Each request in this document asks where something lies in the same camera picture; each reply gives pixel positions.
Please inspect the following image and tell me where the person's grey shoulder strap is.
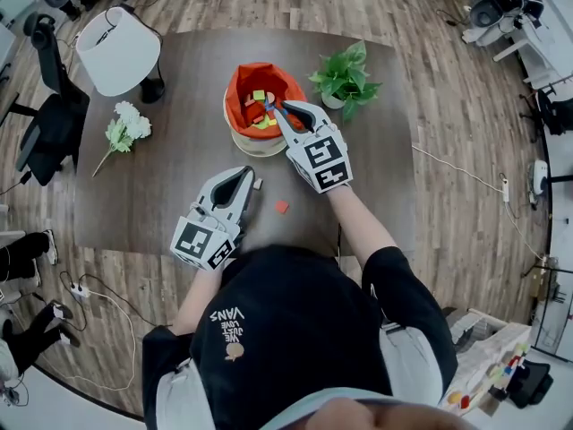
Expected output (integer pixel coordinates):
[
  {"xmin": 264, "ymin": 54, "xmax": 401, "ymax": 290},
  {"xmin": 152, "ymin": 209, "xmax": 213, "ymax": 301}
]
[
  {"xmin": 380, "ymin": 320, "xmax": 444, "ymax": 407},
  {"xmin": 154, "ymin": 358, "xmax": 211, "ymax": 430}
]

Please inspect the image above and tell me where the white desk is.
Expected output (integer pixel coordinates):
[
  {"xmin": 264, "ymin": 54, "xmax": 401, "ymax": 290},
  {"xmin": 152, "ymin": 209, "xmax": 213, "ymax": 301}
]
[{"xmin": 492, "ymin": 0, "xmax": 573, "ymax": 84}]

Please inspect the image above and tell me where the black office chair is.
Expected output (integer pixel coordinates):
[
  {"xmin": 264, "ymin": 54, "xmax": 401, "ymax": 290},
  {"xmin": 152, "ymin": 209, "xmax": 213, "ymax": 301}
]
[
  {"xmin": 518, "ymin": 85, "xmax": 573, "ymax": 138},
  {"xmin": 15, "ymin": 12, "xmax": 90, "ymax": 187}
]

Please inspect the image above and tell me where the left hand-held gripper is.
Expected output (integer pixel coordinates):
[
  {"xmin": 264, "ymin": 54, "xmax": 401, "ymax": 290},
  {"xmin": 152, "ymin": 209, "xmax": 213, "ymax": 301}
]
[{"xmin": 169, "ymin": 166, "xmax": 255, "ymax": 271}]

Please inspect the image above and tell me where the white round device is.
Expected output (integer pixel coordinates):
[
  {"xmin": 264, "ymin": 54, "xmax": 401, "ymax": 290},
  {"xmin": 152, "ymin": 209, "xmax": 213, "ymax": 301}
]
[{"xmin": 527, "ymin": 159, "xmax": 550, "ymax": 201}]

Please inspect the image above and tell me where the person's right grey shoulder strap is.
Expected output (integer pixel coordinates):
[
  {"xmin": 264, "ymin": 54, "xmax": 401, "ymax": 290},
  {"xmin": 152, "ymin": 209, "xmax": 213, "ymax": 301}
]
[{"xmin": 380, "ymin": 320, "xmax": 444, "ymax": 407}]

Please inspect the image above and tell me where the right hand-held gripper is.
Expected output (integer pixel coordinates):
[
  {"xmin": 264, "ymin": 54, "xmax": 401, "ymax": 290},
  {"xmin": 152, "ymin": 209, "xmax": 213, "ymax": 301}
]
[{"xmin": 272, "ymin": 100, "xmax": 353, "ymax": 195}]

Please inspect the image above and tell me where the person's right forearm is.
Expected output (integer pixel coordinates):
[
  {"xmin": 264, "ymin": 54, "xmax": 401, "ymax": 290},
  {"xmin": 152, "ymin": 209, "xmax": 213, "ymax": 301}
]
[{"xmin": 326, "ymin": 184, "xmax": 399, "ymax": 263}]

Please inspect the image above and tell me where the person's left forearm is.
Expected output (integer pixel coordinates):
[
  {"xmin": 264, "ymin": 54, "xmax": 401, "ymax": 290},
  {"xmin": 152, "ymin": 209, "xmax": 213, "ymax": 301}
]
[{"xmin": 172, "ymin": 264, "xmax": 225, "ymax": 335}]

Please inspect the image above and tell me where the white floor cable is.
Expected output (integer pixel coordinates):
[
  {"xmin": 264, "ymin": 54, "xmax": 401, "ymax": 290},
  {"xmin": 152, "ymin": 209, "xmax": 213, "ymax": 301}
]
[{"xmin": 410, "ymin": 145, "xmax": 550, "ymax": 262}]

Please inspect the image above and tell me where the potted green plant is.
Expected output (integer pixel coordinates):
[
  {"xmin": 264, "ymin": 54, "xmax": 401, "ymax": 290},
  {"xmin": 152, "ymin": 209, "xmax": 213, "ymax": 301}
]
[{"xmin": 308, "ymin": 40, "xmax": 383, "ymax": 123}]

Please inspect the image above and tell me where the white artificial flower bouquet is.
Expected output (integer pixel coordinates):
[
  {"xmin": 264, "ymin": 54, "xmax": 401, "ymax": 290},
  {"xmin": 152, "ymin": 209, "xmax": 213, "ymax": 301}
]
[{"xmin": 91, "ymin": 100, "xmax": 153, "ymax": 178}]

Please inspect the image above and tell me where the beige fabric basket red lining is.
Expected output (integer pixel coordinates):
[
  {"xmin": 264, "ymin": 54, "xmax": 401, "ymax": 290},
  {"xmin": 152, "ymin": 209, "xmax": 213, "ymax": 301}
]
[{"xmin": 222, "ymin": 62, "xmax": 309, "ymax": 157}]

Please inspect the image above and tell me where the wooden toy board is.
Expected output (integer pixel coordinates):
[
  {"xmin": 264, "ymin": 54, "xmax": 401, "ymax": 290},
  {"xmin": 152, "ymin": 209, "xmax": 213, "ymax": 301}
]
[{"xmin": 440, "ymin": 309, "xmax": 534, "ymax": 416}]

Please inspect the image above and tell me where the white shade table lamp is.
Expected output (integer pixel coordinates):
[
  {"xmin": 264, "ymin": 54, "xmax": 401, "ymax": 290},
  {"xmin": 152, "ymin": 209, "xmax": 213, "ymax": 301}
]
[{"xmin": 74, "ymin": 5, "xmax": 167, "ymax": 105}]

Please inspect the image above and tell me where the black wire rack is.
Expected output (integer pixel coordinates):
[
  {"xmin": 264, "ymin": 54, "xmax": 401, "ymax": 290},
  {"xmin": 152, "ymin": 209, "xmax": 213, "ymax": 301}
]
[{"xmin": 530, "ymin": 257, "xmax": 573, "ymax": 357}]

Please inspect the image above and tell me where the person's face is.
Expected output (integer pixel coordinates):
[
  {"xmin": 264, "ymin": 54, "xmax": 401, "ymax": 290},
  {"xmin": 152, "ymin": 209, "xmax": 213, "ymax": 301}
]
[{"xmin": 268, "ymin": 391, "xmax": 475, "ymax": 430}]

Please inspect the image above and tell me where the black bag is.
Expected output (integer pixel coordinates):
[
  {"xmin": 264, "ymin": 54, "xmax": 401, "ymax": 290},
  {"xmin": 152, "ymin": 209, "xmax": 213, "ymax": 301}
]
[{"xmin": 508, "ymin": 358, "xmax": 554, "ymax": 409}]

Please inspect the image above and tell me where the person's left grey shoulder strap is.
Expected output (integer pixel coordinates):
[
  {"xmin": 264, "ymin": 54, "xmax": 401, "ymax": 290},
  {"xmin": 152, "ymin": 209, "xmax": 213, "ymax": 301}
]
[{"xmin": 154, "ymin": 358, "xmax": 211, "ymax": 430}]

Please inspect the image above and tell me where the person's black t-shirt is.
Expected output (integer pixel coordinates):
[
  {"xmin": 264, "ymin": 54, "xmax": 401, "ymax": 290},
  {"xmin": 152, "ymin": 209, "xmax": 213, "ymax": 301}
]
[{"xmin": 141, "ymin": 244, "xmax": 458, "ymax": 430}]

